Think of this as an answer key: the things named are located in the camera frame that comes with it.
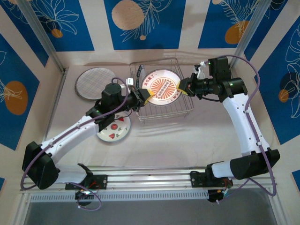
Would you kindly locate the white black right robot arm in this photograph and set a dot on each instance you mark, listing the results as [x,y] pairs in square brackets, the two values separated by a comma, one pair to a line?
[241,122]

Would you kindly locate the aluminium side rail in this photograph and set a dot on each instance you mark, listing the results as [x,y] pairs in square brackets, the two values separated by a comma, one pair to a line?
[57,98]

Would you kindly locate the white plaid lined plate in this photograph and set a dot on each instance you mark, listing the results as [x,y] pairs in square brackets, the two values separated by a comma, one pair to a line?
[93,82]

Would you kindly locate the aluminium corner post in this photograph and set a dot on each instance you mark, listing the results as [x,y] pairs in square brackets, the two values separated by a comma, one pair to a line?
[42,35]
[246,35]

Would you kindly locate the white plate orange sun print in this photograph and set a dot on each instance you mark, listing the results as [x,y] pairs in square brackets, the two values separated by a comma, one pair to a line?
[161,87]

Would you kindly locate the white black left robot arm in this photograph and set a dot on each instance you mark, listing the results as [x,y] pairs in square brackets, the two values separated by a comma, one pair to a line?
[79,134]

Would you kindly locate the black base electronics box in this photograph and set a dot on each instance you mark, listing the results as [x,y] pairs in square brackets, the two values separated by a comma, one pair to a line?
[214,195]
[84,194]

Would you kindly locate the aluminium rail frame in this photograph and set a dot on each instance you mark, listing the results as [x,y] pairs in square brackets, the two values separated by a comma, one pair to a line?
[150,179]

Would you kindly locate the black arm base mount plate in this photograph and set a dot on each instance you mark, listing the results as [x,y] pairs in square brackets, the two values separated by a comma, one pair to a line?
[103,181]
[194,180]

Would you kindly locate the grey speckled plate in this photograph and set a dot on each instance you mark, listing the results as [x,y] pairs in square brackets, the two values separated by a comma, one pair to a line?
[82,97]

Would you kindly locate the white plate red fruit print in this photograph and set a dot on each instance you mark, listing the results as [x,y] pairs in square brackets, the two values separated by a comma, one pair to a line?
[117,133]

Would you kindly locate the dark blue rimmed plate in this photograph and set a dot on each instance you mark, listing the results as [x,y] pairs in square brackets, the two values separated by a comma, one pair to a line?
[140,70]

